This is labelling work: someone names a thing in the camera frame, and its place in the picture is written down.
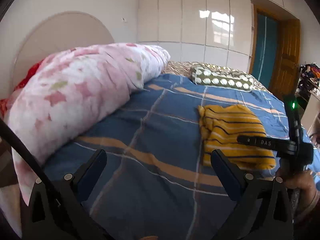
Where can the beige round headboard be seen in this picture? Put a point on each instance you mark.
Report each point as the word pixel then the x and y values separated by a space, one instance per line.
pixel 59 32

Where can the cluttered white shelf unit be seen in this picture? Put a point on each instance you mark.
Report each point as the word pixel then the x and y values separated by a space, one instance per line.
pixel 308 97

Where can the brown wooden door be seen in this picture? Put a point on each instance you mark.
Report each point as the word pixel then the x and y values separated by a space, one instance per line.
pixel 285 74

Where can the yellow striped knit sweater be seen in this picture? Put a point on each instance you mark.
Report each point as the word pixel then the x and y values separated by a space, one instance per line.
pixel 220 127

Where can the teal door curtain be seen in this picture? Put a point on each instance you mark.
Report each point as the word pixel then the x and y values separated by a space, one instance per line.
pixel 265 49

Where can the blue plaid bed sheet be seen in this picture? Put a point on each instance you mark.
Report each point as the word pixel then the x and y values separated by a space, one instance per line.
pixel 154 183

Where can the pink floral rolled quilt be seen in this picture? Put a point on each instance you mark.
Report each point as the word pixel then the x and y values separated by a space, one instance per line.
pixel 74 89

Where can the green white-dotted pillow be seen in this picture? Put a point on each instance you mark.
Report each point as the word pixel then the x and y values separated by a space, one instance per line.
pixel 221 77

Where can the person's right hand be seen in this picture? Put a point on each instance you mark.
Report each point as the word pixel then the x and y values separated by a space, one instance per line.
pixel 308 192

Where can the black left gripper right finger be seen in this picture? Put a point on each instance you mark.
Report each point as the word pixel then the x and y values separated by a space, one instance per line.
pixel 262 208

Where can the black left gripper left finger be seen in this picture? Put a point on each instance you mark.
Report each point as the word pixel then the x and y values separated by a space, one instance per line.
pixel 55 209

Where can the white glossy wardrobe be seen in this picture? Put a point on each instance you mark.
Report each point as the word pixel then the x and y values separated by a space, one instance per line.
pixel 210 31

